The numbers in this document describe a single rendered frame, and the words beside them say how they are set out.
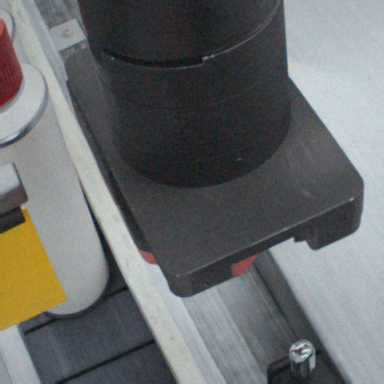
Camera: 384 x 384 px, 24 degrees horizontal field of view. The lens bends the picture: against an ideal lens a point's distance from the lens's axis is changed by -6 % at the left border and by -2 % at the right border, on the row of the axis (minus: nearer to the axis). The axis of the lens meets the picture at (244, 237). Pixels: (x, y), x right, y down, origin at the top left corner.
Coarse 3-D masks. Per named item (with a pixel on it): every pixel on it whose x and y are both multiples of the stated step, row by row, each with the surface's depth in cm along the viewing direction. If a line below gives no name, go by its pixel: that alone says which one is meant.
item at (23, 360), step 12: (0, 336) 42; (12, 336) 42; (24, 336) 43; (12, 348) 42; (24, 348) 42; (12, 360) 41; (24, 360) 41; (12, 372) 41; (24, 372) 41; (36, 372) 41
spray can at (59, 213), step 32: (0, 32) 36; (0, 64) 36; (0, 96) 37; (32, 96) 39; (0, 128) 38; (32, 128) 39; (0, 160) 39; (32, 160) 40; (64, 160) 43; (32, 192) 42; (64, 192) 44; (64, 224) 45; (64, 256) 47; (96, 256) 50; (64, 288) 49; (96, 288) 51
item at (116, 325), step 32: (96, 224) 55; (128, 288) 53; (32, 320) 52; (64, 320) 52; (96, 320) 52; (128, 320) 51; (32, 352) 51; (64, 352) 51; (96, 352) 50; (128, 352) 51; (160, 352) 50
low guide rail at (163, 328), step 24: (24, 24) 60; (24, 48) 59; (48, 72) 58; (72, 120) 55; (72, 144) 54; (96, 168) 53; (96, 192) 52; (96, 216) 52; (120, 216) 51; (120, 240) 50; (120, 264) 49; (144, 264) 49; (144, 288) 48; (144, 312) 48; (168, 312) 48; (168, 336) 47; (168, 360) 46; (192, 360) 46
